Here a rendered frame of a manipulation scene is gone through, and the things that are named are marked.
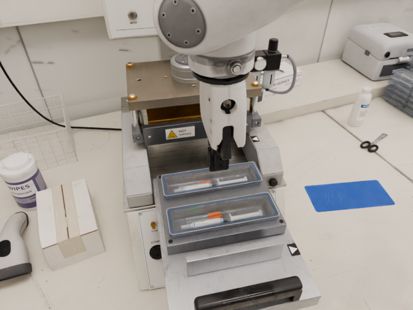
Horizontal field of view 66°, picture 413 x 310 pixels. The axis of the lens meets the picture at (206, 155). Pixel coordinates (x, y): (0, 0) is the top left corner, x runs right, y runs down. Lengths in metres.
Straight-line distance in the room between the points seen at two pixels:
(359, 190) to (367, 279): 0.29
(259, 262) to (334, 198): 0.49
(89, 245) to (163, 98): 0.38
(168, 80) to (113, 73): 0.59
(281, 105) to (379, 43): 0.48
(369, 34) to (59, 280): 1.41
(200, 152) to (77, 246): 0.35
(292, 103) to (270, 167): 0.62
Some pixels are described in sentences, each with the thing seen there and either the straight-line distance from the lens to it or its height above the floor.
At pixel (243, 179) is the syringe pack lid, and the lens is 0.60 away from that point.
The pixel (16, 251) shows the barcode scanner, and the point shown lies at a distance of 0.83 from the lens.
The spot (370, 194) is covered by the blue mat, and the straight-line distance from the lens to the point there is 1.03.
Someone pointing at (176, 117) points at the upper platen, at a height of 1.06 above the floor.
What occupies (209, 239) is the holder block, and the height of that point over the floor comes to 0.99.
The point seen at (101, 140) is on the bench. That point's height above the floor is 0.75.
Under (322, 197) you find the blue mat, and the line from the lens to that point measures 0.97.
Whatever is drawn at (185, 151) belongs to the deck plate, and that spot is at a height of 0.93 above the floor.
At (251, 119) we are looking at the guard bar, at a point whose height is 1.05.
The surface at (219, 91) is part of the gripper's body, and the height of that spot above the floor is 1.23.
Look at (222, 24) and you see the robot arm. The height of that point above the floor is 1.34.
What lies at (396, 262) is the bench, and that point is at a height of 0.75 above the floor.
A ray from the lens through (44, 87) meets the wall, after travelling 1.27.
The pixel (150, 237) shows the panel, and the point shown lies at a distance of 0.69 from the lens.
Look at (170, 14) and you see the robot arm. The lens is 0.30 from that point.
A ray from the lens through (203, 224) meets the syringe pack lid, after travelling 0.53.
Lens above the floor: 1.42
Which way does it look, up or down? 40 degrees down
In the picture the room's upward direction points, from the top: straight up
